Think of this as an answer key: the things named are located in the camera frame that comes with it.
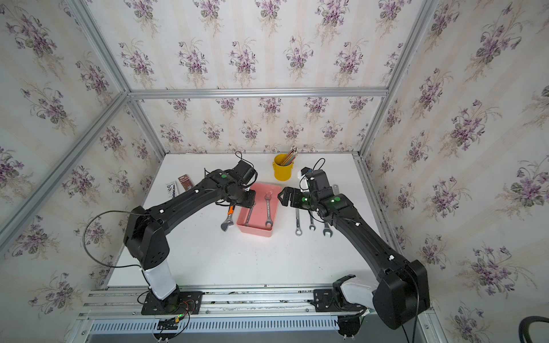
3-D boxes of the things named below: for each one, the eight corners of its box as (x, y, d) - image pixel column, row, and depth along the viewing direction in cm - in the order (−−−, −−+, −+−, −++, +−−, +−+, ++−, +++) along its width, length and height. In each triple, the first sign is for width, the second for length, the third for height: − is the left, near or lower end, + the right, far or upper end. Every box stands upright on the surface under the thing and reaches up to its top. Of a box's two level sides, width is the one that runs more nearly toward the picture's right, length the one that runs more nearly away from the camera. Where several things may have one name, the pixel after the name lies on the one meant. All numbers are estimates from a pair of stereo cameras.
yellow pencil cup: (279, 184, 109) (279, 170, 101) (270, 171, 115) (269, 157, 107) (292, 178, 112) (294, 164, 104) (283, 165, 118) (283, 151, 109)
